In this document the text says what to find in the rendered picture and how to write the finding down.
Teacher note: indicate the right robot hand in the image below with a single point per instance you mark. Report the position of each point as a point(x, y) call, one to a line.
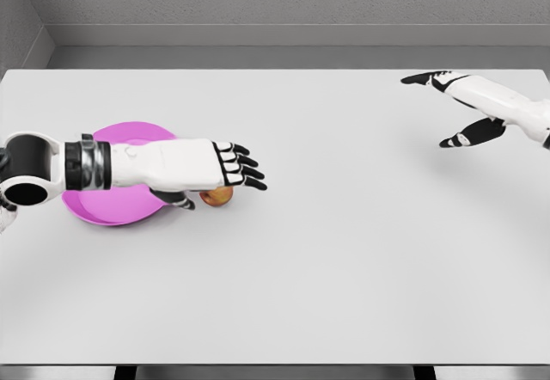
point(481, 94)

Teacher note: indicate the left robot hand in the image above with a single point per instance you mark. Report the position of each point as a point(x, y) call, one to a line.
point(189, 163)

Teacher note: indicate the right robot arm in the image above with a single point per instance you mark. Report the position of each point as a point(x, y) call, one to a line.
point(542, 120)

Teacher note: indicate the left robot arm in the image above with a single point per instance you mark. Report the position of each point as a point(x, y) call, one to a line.
point(81, 165)

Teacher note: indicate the pink plate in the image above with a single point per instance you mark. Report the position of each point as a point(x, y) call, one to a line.
point(116, 208)

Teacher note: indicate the red-yellow apple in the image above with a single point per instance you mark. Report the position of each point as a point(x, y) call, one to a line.
point(217, 196)

